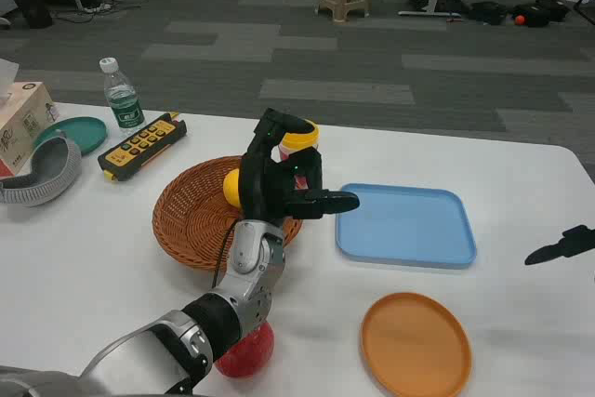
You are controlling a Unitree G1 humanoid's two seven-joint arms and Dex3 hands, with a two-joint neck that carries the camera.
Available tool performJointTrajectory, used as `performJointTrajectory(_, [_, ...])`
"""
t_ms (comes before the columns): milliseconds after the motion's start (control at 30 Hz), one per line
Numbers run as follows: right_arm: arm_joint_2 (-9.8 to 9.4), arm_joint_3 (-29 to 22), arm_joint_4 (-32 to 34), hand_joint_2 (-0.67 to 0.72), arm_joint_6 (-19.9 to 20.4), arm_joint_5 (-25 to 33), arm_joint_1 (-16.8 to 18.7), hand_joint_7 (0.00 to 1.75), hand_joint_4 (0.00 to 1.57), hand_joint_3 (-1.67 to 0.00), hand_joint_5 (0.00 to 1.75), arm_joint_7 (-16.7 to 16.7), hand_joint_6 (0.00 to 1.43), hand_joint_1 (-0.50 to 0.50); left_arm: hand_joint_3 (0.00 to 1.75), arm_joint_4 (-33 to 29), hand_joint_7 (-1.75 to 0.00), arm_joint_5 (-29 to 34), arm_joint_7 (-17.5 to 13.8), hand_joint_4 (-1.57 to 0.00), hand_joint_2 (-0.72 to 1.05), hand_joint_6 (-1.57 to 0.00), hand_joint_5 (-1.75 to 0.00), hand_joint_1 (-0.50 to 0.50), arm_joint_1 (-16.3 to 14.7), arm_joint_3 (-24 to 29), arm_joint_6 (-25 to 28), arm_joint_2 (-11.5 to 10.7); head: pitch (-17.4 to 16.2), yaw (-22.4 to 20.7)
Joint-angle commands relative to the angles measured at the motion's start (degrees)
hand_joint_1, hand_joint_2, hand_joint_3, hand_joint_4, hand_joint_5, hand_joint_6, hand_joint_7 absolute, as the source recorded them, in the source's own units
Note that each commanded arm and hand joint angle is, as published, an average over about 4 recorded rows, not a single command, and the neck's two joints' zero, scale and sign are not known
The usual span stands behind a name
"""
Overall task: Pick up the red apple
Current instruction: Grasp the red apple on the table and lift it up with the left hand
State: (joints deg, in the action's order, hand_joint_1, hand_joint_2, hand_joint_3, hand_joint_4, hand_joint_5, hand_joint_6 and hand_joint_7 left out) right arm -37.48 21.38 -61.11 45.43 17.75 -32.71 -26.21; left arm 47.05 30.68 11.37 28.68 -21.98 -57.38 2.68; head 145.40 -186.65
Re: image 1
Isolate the black floor bin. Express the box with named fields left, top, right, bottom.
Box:
left=20, top=0, right=54, bottom=30

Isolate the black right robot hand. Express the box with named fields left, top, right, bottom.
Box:
left=523, top=224, right=595, bottom=267

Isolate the blue rectangular plastic tray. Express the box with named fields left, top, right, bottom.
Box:
left=334, top=182, right=479, bottom=271

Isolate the brown wicker basket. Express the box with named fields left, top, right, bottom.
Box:
left=152, top=154, right=304, bottom=271

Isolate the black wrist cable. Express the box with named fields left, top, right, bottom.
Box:
left=211, top=222, right=239, bottom=289

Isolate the large black bag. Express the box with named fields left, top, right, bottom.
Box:
left=512, top=0, right=572, bottom=29

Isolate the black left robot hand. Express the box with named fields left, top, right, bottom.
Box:
left=238, top=107, right=362, bottom=231

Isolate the silver robot chest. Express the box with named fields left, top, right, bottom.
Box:
left=0, top=364, right=122, bottom=397

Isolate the teal round plastic plate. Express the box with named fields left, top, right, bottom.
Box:
left=33, top=116, right=109, bottom=155

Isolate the yellow lemon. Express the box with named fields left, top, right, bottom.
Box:
left=222, top=168, right=245, bottom=207

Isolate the small black bag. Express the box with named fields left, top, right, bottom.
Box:
left=469, top=0, right=509, bottom=26

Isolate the clear water bottle green label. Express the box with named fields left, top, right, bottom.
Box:
left=99, top=57, right=147, bottom=140

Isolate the grey knitted headband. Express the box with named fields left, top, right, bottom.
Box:
left=0, top=129, right=84, bottom=207

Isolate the red apple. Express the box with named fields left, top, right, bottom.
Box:
left=214, top=320, right=275, bottom=378

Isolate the orange round plastic plate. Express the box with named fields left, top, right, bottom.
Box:
left=360, top=292, right=473, bottom=397

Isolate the white paper tissue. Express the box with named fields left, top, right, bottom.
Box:
left=0, top=58, right=20, bottom=108

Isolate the cardboard tissue box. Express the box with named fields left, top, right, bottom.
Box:
left=0, top=81, right=60, bottom=179

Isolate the yellow plastic cup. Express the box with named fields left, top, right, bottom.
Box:
left=278, top=120, right=322, bottom=152

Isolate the yellow black remote controller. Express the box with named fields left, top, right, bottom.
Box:
left=97, top=112, right=188, bottom=183

